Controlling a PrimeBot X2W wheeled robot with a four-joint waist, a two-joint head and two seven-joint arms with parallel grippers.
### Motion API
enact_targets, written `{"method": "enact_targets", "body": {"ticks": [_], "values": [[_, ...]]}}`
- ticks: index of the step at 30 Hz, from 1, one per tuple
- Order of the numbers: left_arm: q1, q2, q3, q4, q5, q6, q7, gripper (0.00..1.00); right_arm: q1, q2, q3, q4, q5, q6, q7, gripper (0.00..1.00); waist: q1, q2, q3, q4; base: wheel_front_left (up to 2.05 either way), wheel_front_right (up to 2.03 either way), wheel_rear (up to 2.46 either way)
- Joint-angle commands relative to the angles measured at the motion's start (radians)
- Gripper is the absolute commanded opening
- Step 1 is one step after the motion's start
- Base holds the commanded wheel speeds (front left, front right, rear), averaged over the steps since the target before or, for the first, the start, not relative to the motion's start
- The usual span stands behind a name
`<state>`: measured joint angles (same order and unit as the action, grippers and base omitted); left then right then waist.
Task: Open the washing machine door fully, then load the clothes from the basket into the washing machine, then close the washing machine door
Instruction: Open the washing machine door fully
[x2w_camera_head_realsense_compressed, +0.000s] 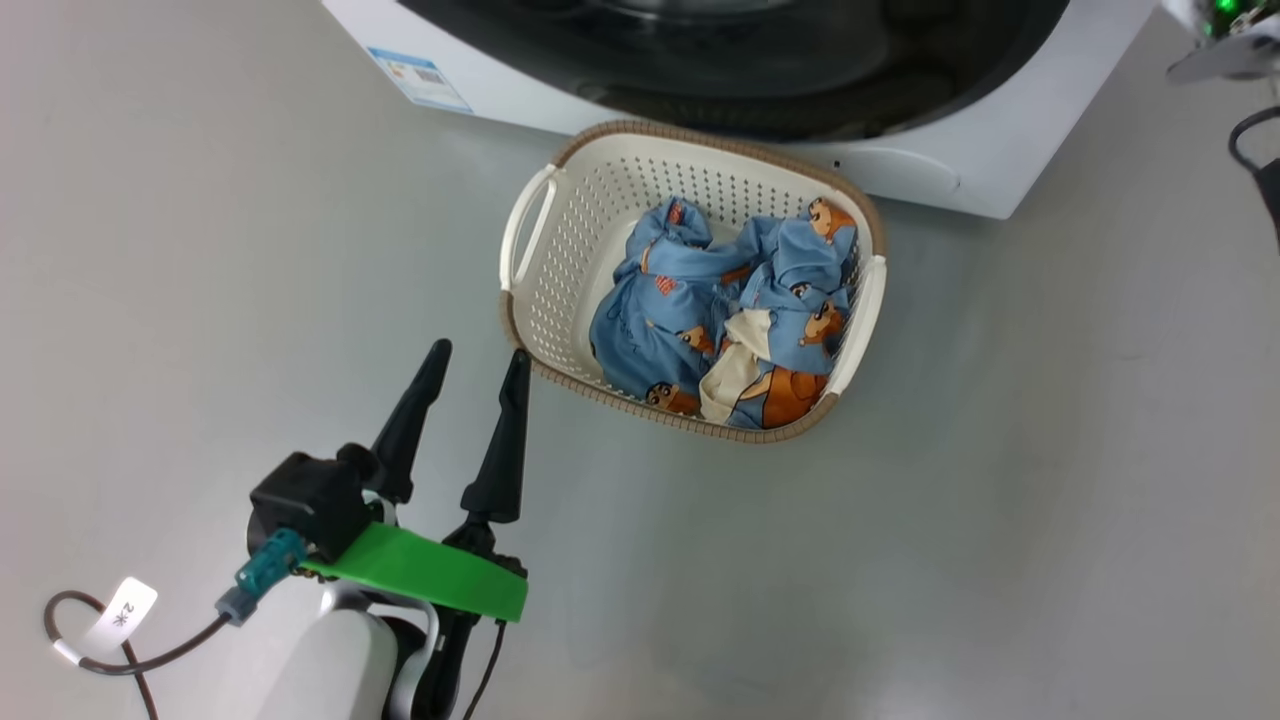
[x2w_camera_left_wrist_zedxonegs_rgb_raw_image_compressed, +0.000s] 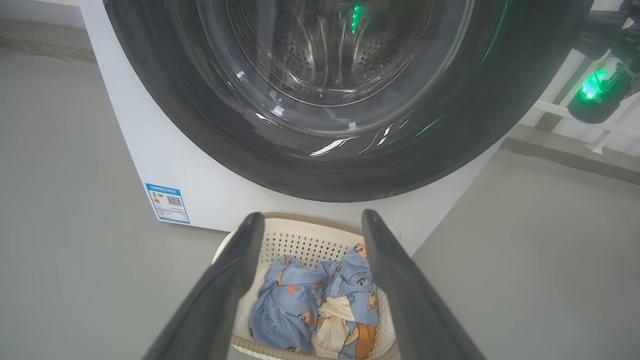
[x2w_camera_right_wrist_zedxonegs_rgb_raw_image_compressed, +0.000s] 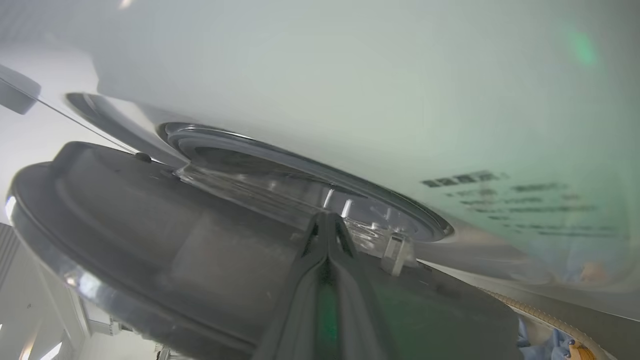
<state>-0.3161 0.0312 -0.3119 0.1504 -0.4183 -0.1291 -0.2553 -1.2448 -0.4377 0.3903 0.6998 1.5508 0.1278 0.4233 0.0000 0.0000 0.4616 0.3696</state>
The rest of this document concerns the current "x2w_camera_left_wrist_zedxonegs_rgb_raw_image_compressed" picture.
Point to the white metal railing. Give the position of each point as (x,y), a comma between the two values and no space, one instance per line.
(550,108)

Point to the cream perforated laundry basket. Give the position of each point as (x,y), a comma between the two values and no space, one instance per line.
(300,240)

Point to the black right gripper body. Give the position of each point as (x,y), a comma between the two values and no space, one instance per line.
(600,100)

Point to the perforated steel washer drum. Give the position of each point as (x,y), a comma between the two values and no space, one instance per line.
(325,55)

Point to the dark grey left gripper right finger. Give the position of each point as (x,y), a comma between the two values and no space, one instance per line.
(405,295)

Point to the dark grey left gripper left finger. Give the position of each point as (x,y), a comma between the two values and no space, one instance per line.
(215,295)

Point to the blue bear-print garment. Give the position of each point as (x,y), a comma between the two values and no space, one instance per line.
(285,310)

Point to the blue energy label sticker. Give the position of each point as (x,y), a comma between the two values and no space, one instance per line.
(167,202)

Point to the dark round washing machine door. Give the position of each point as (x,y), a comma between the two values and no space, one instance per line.
(200,115)

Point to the white front-load washing machine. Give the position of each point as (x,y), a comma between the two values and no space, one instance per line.
(165,150)

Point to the blue and cream bear garment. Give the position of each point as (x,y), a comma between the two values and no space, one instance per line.
(350,305)

